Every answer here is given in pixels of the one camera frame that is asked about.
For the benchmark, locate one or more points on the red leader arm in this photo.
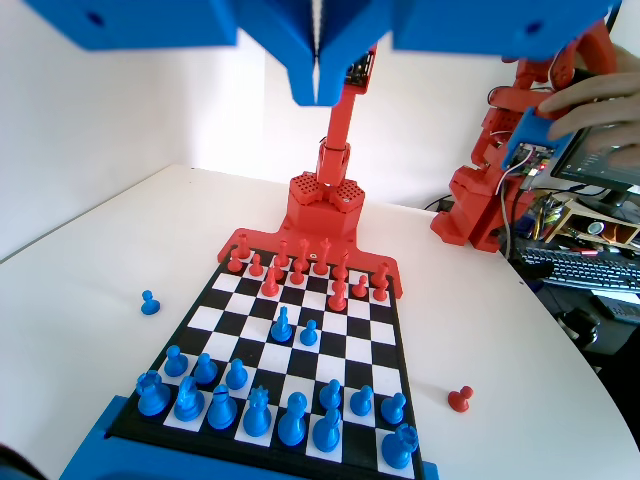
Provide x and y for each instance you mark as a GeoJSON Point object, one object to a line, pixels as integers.
{"type": "Point", "coordinates": [470, 210]}

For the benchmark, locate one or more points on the red chess rook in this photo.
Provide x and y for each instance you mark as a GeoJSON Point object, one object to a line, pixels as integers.
{"type": "Point", "coordinates": [382, 272]}
{"type": "Point", "coordinates": [243, 246]}

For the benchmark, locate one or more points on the group of red chess pieces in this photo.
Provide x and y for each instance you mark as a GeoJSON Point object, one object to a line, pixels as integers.
{"type": "Point", "coordinates": [265, 239]}

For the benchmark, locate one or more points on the red chess bishop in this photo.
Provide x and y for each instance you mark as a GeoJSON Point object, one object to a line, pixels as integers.
{"type": "Point", "coordinates": [284, 247]}
{"type": "Point", "coordinates": [343, 262]}

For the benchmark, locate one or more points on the red chess queen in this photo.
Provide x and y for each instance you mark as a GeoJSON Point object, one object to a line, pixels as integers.
{"type": "Point", "coordinates": [303, 248]}

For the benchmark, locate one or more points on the blue chess pawn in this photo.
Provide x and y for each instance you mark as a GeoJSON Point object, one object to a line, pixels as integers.
{"type": "Point", "coordinates": [393, 409]}
{"type": "Point", "coordinates": [174, 362]}
{"type": "Point", "coordinates": [330, 392]}
{"type": "Point", "coordinates": [149, 304]}
{"type": "Point", "coordinates": [205, 370]}
{"type": "Point", "coordinates": [236, 375]}
{"type": "Point", "coordinates": [308, 335]}
{"type": "Point", "coordinates": [361, 401]}

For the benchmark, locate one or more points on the blue chess rook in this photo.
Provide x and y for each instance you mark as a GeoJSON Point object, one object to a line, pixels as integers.
{"type": "Point", "coordinates": [400, 446]}
{"type": "Point", "coordinates": [151, 396]}

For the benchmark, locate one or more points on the blue chess bishop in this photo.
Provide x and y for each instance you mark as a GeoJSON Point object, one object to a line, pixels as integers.
{"type": "Point", "coordinates": [221, 409]}
{"type": "Point", "coordinates": [327, 432]}

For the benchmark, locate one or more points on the blue chess queen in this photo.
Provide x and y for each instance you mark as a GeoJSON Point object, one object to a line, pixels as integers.
{"type": "Point", "coordinates": [257, 415]}

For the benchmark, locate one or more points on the bare human hand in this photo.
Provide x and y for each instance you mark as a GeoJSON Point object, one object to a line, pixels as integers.
{"type": "Point", "coordinates": [595, 100]}

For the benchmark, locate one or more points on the blue board holder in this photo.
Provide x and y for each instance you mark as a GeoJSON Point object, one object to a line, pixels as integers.
{"type": "Point", "coordinates": [530, 130]}

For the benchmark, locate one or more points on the green circuit board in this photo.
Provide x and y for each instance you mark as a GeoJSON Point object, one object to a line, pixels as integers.
{"type": "Point", "coordinates": [531, 159]}

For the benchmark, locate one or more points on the black computer monitor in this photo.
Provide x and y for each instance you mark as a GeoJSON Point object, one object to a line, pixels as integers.
{"type": "Point", "coordinates": [590, 160]}

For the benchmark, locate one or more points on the wooden desk organizer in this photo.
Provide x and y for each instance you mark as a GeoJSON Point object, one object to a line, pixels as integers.
{"type": "Point", "coordinates": [622, 234]}

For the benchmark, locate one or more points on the black keyboard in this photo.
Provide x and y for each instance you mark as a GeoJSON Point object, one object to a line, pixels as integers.
{"type": "Point", "coordinates": [580, 270]}

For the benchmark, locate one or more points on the black white chessboard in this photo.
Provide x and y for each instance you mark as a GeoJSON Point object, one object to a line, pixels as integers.
{"type": "Point", "coordinates": [350, 350]}

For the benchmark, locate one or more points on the camera circuit board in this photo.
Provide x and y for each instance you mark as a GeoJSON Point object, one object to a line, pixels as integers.
{"type": "Point", "coordinates": [361, 67]}

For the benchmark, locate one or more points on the red camera stand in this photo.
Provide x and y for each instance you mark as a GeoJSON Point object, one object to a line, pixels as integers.
{"type": "Point", "coordinates": [340, 125]}

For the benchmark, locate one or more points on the blue arm base plate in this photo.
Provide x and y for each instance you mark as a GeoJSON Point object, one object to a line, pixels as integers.
{"type": "Point", "coordinates": [95, 450]}

